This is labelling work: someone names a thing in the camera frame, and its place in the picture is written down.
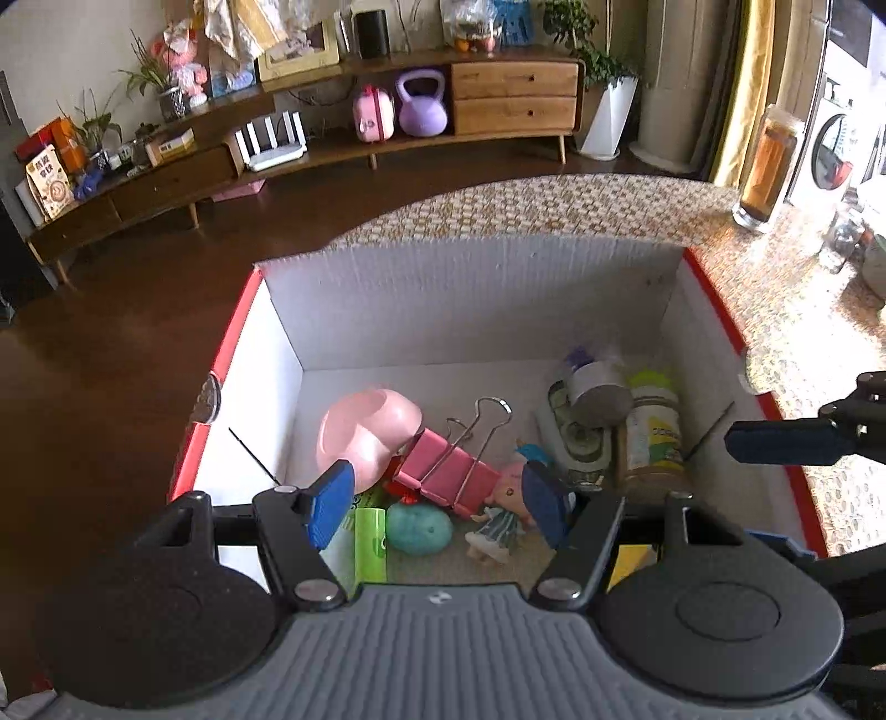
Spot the white brown snack box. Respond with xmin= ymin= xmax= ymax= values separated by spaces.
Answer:
xmin=26 ymin=145 xmax=77 ymax=219

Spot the pink plush doll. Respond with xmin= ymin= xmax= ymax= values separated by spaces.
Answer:
xmin=152 ymin=20 xmax=209 ymax=108

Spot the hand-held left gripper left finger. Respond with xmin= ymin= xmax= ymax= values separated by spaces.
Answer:
xmin=121 ymin=458 xmax=356 ymax=614

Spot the drinking glass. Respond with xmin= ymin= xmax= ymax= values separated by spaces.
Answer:
xmin=820 ymin=208 xmax=863 ymax=272

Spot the black cabinet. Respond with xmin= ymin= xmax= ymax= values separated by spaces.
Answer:
xmin=0 ymin=69 xmax=60 ymax=306

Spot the teal oval toy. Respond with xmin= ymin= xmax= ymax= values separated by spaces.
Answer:
xmin=385 ymin=502 xmax=454 ymax=558

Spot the small doll with blue hat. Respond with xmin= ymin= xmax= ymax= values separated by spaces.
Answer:
xmin=465 ymin=443 xmax=555 ymax=563

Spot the pink binder clip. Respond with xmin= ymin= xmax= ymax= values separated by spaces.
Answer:
xmin=394 ymin=396 xmax=513 ymax=517

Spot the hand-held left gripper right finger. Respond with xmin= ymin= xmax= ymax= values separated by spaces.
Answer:
xmin=522 ymin=460 xmax=755 ymax=614

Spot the white washing machine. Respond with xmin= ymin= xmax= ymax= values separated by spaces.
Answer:
xmin=789 ymin=42 xmax=886 ymax=209

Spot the yellow curtain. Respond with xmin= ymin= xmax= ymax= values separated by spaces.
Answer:
xmin=713 ymin=0 xmax=776 ymax=188

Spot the pink plastic cup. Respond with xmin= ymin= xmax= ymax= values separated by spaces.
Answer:
xmin=317 ymin=389 xmax=425 ymax=494

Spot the small leafy plant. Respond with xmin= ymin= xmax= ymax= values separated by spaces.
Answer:
xmin=59 ymin=90 xmax=126 ymax=171

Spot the green mug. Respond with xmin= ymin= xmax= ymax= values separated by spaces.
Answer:
xmin=862 ymin=235 xmax=886 ymax=299

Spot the black speaker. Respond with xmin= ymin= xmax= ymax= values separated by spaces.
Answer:
xmin=354 ymin=10 xmax=390 ymax=60

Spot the yellow green bottle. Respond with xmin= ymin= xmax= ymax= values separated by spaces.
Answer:
xmin=615 ymin=370 xmax=689 ymax=494

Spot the small cream box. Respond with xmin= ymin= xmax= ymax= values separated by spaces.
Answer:
xmin=145 ymin=128 xmax=196 ymax=166

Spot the pink flat box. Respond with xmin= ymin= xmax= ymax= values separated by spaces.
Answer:
xmin=211 ymin=178 xmax=267 ymax=203

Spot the floral sheet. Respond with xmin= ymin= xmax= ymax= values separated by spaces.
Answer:
xmin=194 ymin=0 xmax=354 ymax=60

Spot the tall glass tea bottle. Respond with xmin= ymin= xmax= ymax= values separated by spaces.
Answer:
xmin=734 ymin=104 xmax=804 ymax=233

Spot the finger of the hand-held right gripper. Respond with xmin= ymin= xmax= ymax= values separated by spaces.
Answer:
xmin=725 ymin=372 xmax=886 ymax=466
xmin=748 ymin=532 xmax=886 ymax=617

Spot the red cardboard box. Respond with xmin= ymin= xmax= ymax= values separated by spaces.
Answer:
xmin=169 ymin=232 xmax=828 ymax=589

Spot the orange box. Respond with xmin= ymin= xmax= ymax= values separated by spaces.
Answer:
xmin=51 ymin=117 xmax=87 ymax=174

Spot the green plant in vase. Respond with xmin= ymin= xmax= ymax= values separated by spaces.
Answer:
xmin=121 ymin=31 xmax=191 ymax=122

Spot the potted tree in white pot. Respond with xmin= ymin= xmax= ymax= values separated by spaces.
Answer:
xmin=540 ymin=0 xmax=641 ymax=162

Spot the green stick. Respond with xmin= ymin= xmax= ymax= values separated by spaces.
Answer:
xmin=354 ymin=486 xmax=390 ymax=583

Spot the white router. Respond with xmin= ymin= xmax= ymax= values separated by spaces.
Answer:
xmin=235 ymin=114 xmax=309 ymax=173

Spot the wooden tv cabinet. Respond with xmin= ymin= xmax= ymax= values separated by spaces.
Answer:
xmin=28 ymin=52 xmax=586 ymax=285

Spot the patterned tablecloth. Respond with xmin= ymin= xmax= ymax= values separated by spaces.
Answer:
xmin=325 ymin=173 xmax=886 ymax=558

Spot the white standing air conditioner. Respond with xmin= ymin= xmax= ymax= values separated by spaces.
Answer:
xmin=626 ymin=0 xmax=745 ymax=174

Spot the purple kettlebell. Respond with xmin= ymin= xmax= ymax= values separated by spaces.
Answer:
xmin=396 ymin=69 xmax=450 ymax=137

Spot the cream picture frame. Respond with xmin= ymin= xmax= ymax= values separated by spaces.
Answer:
xmin=257 ymin=20 xmax=342 ymax=83

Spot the pink toy case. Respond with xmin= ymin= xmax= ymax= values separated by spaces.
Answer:
xmin=353 ymin=85 xmax=397 ymax=143

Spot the plastic bag of fruit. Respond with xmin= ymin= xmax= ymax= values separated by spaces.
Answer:
xmin=439 ymin=0 xmax=499 ymax=53

